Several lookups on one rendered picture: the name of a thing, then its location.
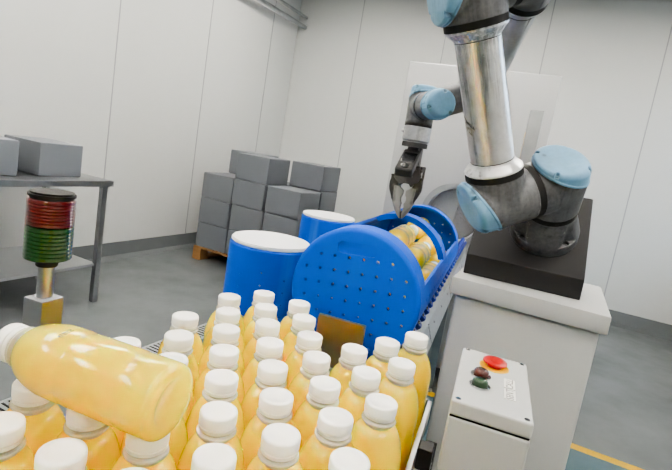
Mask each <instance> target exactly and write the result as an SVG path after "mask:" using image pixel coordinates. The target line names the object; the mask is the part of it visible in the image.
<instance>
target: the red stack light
mask: <svg viewBox="0 0 672 470"><path fill-rule="evenodd" d="M76 204H77V201H76V200H75V199H74V201H69V202H53V201H43V200H37V199H33V198H30V197H29V196H27V197H26V205H25V206H26V207H25V218H24V219H25V220H24V223H25V224H26V225H28V226H31V227H35V228H42V229H68V228H72V227H73V226H75V218H76V217H75V216H76V206H77V205H76Z"/></svg>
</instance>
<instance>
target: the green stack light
mask: <svg viewBox="0 0 672 470"><path fill-rule="evenodd" d="M74 229H75V227H74V226H73V227H72V228H68V229H42V228H35V227H31V226H28V225H26V224H24V233H23V245H22V258H24V259H25V260H27V261H31V262H37V263H60V262H65V261H68V260H70V259H71V258H72V252H73V240H74V239H73V238H74Z"/></svg>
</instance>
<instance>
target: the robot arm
mask: <svg viewBox="0 0 672 470"><path fill-rule="evenodd" d="M549 2H550V0H427V7H428V12H429V14H430V15H431V17H430V18H431V21H432V22H433V24H434V25H435V26H437V27H441V28H443V32H444V36H445V37H447V38H448V39H449V40H451V41H452V42H453V43H454V49H455V56H456V63H457V70H458V77H459V82H458V83H455V84H451V85H447V86H444V87H440V88H436V87H434V86H431V85H424V84H415V85H413V86H412V88H411V92H410V95H409V102H408V107H407V113H406V119H405V125H404V129H402V130H401V131H402V132H403V136H402V139H403V140H404V141H402V146H407V147H408V149H405V150H404V152H403V153H402V155H401V157H400V159H399V161H398V163H397V165H396V167H395V172H394V174H391V179H390V183H389V190H390V194H391V199H392V202H393V206H394V210H395V213H396V215H397V216H398V218H401V219H402V218H403V217H405V216H406V215H407V214H408V212H409V211H410V209H411V208H412V206H413V205H414V203H415V201H416V200H417V198H418V197H419V195H420V194H421V192H422V188H423V181H424V176H425V171H426V167H421V166H420V165H421V160H422V154H423V149H427V147H428V145H427V143H429V141H430V136H431V130H432V124H433V120H435V121H437V120H443V119H445V118H447V117H448V116H451V115H455V114H458V113H462V112H463V113H464V120H465V127H466V134H467V141H468V148H469V155H470V163H469V165H468V166H467V167H466V168H465V170H464V174H465V182H461V184H459V185H458V186H457V198H458V201H459V204H460V207H461V209H462V211H463V213H464V215H465V217H466V219H467V220H468V222H469V223H470V224H471V225H472V227H473V228H474V229H476V230H477V231H479V232H481V233H489V232H492V231H496V230H499V231H500V230H502V229H503V228H506V227H509V226H510V233H511V236H512V238H513V240H514V241H515V243H516V244H517V245H518V246H519V247H521V248H522V249H523V250H525V251H527V252H529V253H531V254H534V255H538V256H543V257H555V256H560V255H563V254H566V253H568V252H569V251H571V250H572V249H573V248H574V247H575V245H576V244H577V241H578V238H579V235H580V225H579V219H578V212H579V210H580V207H581V204H582V201H583V198H584V195H585V192H586V189H587V187H588V186H589V184H590V177H591V173H592V167H591V164H590V162H589V160H588V159H587V158H586V157H585V156H584V155H583V154H582V153H580V152H579V151H577V150H575V149H572V148H569V147H566V146H562V145H546V146H543V147H540V148H539V149H537V150H536V151H535V153H534V154H533V155H532V158H531V162H529V163H526V164H523V161H522V160H520V159H519V158H517V157H516V156H515V155H514V145H513V136H512V126H511V116H510V107H509V97H508V87H507V77H506V73H507V71H508V69H509V67H510V65H511V63H512V61H513V59H514V58H515V56H516V54H517V52H518V50H519V48H520V46H521V44H522V42H523V40H524V38H525V36H526V34H527V32H528V31H529V29H530V27H531V25H532V23H533V21H534V19H535V17H536V16H538V15H540V14H541V13H542V12H543V11H544V10H545V9H546V7H547V6H548V4H549ZM421 173H423V174H422V178H421ZM403 183H405V184H409V186H410V187H412V188H411V189H409V190H406V193H405V196H406V201H405V203H404V204H403V206H404V207H403V210H402V211H401V204H402V202H401V197H402V195H403V194H404V189H403V188H402V187H401V185H402V184H403Z"/></svg>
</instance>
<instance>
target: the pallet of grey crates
mask: <svg viewBox="0 0 672 470"><path fill-rule="evenodd" d="M289 168H290V160H286V159H281V158H279V157H278V156H273V155H268V154H262V153H257V152H251V151H242V150H233V149H232V150H231V157H230V165H229V173H221V172H204V179H203V187H202V195H201V196H202V197H201V201H200V209H199V217H198V227H197V235H196V243H195V245H194V247H193V254H192V258H194V259H197V260H203V259H208V258H213V257H218V256H222V255H223V256H226V257H228V251H229V243H230V239H231V237H232V234H233V233H235V232H238V231H245V230H256V231H268V232H275V233H281V234H286V235H290V236H294V237H297V238H298V236H299V230H300V223H301V217H302V214H303V211H304V210H321V211H328V212H334V210H335V204H336V198H337V190H338V184H339V178H340V172H341V168H338V167H333V166H328V165H322V164H317V163H311V162H301V161H293V163H292V170H291V176H290V182H287V181H288V175H289ZM208 251H209V252H211V253H208Z"/></svg>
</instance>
